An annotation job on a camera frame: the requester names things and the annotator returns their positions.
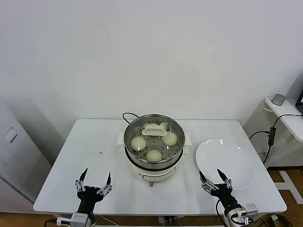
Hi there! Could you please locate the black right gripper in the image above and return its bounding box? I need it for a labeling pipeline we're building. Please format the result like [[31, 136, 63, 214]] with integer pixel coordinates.
[[198, 168, 242, 212]]

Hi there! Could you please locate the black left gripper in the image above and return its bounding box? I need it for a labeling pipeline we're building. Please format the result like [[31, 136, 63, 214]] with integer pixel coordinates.
[[75, 167, 113, 214]]

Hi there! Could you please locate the glass pot lid cream handle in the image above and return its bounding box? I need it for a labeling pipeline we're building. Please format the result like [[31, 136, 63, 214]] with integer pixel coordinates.
[[124, 114, 186, 164]]

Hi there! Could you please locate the stainless steel steamer basket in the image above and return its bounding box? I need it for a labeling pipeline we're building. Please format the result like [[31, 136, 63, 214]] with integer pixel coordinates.
[[116, 114, 192, 169]]

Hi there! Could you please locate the white round plate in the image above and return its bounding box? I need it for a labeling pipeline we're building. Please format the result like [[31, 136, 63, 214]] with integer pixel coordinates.
[[195, 138, 256, 191]]

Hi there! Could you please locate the cream electric cooker base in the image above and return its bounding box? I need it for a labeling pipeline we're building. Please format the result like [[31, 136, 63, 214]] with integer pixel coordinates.
[[117, 144, 190, 188]]

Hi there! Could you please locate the white floor cabinet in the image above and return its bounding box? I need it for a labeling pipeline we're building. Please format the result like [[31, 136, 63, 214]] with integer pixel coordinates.
[[0, 99, 53, 209]]

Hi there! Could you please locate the white side desk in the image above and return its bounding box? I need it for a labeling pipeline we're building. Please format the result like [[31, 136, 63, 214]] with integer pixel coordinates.
[[243, 96, 303, 169]]

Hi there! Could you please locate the black framed monitor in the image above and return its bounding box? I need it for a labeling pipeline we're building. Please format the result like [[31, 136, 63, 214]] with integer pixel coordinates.
[[295, 88, 303, 106]]

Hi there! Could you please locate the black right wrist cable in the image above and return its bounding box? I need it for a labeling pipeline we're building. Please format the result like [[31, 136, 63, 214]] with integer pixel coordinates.
[[215, 200, 227, 225]]

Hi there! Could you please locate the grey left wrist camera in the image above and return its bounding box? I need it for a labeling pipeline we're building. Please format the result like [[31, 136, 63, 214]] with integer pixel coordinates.
[[56, 212, 92, 227]]

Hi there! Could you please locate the black power adapter with cable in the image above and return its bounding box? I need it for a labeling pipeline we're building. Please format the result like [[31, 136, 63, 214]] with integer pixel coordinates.
[[249, 114, 303, 165]]

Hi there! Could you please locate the black cooker power cord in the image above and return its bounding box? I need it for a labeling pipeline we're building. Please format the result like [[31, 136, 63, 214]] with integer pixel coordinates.
[[122, 112, 141, 125]]

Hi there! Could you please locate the white floor base frame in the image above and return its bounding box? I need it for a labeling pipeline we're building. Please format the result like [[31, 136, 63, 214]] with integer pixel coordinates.
[[278, 170, 303, 204]]

